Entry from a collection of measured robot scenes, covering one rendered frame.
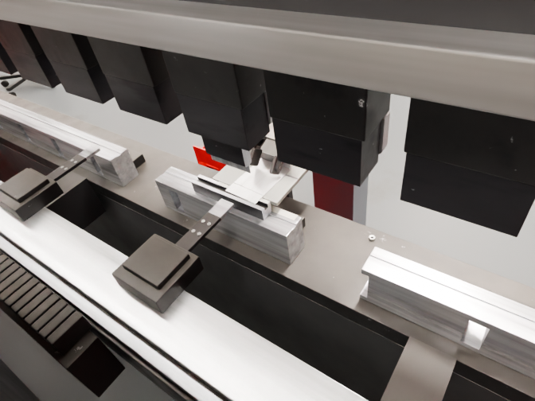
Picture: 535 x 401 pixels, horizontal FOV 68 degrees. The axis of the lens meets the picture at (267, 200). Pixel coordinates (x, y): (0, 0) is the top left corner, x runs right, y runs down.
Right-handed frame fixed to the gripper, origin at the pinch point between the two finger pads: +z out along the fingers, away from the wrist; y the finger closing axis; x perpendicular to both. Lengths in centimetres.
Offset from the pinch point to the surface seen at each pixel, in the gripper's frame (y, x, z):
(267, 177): 1.5, 0.4, 3.0
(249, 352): 22.9, -23.6, 25.4
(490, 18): 44, -52, -17
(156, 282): 4.2, -27.6, 22.2
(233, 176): -5.8, -2.1, 5.4
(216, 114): 3.3, -23.2, -7.4
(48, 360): -92, 19, 118
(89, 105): -280, 130, 25
